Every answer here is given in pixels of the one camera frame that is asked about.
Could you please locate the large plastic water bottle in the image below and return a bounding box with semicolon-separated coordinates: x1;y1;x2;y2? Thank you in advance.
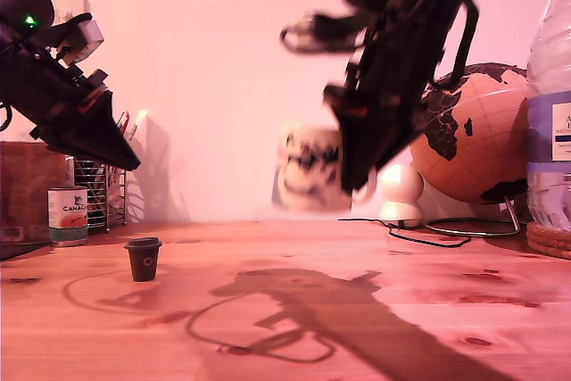
525;0;571;233

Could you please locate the white wall light switch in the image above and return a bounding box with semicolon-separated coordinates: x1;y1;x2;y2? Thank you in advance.
49;0;88;21

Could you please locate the cork coaster stack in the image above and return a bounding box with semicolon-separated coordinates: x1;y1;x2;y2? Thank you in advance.
525;221;571;261

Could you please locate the arm camera box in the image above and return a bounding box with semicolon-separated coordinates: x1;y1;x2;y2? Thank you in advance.
279;12;360;54
56;12;105;65

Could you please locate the dark brown coffee capsule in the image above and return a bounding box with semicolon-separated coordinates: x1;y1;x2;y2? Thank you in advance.
123;236;163;283

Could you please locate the labelled tin can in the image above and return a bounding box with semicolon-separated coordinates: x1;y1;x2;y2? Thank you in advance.
47;186;89;247

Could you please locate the metal wire utensil holder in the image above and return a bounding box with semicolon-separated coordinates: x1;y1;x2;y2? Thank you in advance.
73;157;128;234

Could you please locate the brown wooden box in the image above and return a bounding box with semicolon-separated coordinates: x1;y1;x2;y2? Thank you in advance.
0;140;68;261

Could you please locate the white printed coffee mug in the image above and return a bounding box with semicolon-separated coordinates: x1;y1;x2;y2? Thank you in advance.
270;124;378;212

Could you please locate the thin black table cable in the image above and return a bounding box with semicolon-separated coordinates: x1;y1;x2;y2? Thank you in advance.
337;219;472;248

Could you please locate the white-tipped brush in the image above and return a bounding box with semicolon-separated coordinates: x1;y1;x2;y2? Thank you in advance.
128;109;148;144

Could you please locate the metal globe stand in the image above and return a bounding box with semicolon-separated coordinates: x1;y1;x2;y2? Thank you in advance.
423;196;521;238

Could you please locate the white round camera device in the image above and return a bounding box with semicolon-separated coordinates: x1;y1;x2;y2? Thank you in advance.
378;163;425;229

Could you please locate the cork globe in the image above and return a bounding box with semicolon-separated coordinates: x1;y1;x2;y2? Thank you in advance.
410;62;532;206

